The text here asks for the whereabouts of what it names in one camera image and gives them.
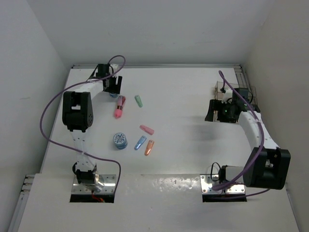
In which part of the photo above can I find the clear acrylic organizer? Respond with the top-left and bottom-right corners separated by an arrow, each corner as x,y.
212,81 -> 258,114

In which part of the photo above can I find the green stapler case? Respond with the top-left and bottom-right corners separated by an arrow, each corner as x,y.
134,95 -> 143,108

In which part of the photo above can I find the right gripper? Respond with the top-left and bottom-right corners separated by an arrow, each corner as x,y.
205,99 -> 235,123

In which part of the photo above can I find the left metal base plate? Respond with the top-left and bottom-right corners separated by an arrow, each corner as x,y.
71,174 -> 116,195

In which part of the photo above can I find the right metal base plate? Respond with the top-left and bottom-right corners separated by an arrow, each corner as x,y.
200,174 -> 245,195

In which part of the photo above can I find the metal base plate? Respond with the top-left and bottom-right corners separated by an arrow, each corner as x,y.
200,174 -> 245,195
71,174 -> 116,195

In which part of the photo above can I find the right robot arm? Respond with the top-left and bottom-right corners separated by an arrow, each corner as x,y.
205,88 -> 291,190

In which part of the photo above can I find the blue tape jar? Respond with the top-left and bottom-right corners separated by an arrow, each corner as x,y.
110,93 -> 118,98
112,132 -> 127,150

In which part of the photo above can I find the pink marker tube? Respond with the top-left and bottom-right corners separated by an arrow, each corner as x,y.
114,95 -> 126,119

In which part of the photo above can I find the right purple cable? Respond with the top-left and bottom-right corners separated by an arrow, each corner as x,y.
211,70 -> 271,197

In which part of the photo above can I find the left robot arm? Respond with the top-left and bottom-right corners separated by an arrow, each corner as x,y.
62,63 -> 122,192

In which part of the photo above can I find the orange stapler case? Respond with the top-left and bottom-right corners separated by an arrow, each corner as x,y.
144,140 -> 155,156

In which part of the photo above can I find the pink stapler case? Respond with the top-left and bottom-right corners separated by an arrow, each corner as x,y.
140,125 -> 154,135

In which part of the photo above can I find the blue stapler case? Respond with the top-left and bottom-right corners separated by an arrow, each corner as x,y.
134,136 -> 147,150

